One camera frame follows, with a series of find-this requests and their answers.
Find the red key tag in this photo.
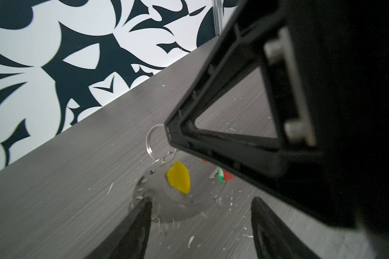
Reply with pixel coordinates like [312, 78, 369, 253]
[209, 166, 235, 182]

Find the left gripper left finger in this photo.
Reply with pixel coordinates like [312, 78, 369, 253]
[86, 198, 152, 259]

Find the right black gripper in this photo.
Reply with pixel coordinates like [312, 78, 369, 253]
[278, 1, 389, 233]

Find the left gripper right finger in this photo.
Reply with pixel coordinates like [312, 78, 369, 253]
[251, 197, 319, 259]

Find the small silver split ring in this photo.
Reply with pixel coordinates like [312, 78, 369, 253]
[145, 123, 177, 164]

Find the yellow key tag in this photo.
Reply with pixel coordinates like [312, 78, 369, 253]
[166, 161, 191, 194]

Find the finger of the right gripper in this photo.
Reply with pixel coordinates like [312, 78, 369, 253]
[165, 1, 318, 194]

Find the green key tag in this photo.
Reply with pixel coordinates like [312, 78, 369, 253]
[217, 167, 226, 183]

